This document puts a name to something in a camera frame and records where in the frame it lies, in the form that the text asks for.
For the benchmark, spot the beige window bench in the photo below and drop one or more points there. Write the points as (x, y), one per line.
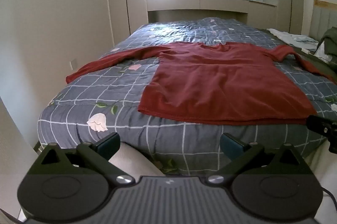
(200, 7)

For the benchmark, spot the dark green garment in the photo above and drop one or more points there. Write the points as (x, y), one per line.
(331, 42)

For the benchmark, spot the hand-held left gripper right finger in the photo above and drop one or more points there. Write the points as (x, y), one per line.
(231, 147)

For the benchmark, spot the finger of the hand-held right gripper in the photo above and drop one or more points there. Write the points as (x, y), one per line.
(321, 124)

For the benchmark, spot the red long-sleeved shirt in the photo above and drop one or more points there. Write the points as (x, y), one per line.
(216, 82)

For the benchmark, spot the light blue cloth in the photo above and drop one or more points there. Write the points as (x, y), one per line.
(292, 38)

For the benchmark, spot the dark green blanket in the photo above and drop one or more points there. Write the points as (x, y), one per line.
(320, 66)

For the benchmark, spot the grey padded headboard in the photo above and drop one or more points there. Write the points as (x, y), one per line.
(322, 18)

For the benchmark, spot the bed with blue floral quilt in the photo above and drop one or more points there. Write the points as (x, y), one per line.
(110, 89)

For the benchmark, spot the white wall socket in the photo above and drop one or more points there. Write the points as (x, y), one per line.
(73, 64)

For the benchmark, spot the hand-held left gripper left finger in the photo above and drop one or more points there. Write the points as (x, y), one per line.
(110, 144)

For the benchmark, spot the white cloth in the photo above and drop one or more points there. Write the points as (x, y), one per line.
(323, 53)

